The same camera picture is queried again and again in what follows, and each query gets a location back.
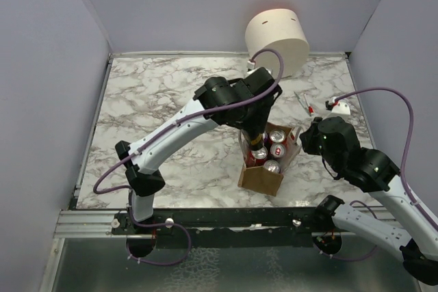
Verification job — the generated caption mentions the black and gold can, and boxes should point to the black and gold can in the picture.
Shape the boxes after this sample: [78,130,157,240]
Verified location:
[249,133,264,151]

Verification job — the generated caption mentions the blue and silver can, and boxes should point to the blue and silver can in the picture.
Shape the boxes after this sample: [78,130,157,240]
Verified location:
[250,146,268,165]

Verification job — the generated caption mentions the brown canvas bag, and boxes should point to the brown canvas bag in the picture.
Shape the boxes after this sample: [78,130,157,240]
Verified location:
[237,122,301,196]

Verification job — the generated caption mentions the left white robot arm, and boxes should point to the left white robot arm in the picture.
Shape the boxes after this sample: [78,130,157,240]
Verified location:
[116,68,282,234]

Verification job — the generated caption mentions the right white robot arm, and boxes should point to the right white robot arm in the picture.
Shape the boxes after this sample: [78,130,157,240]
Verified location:
[300,117,437,286]

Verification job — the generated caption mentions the red and white pen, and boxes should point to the red and white pen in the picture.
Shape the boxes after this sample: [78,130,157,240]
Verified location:
[303,94,313,116]

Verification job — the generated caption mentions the purple soda can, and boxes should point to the purple soda can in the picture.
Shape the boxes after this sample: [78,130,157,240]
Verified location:
[270,143,287,159]

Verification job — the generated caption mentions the silver top soda can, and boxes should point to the silver top soda can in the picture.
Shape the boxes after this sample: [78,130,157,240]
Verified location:
[263,160,281,174]

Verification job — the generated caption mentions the cream cylindrical container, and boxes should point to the cream cylindrical container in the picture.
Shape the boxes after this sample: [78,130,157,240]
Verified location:
[245,8,310,78]

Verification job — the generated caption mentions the black mounting rail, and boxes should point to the black mounting rail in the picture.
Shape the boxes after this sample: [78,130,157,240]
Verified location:
[112,207,340,249]

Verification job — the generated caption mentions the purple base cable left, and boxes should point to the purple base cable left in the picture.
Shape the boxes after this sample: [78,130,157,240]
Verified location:
[119,222,192,266]

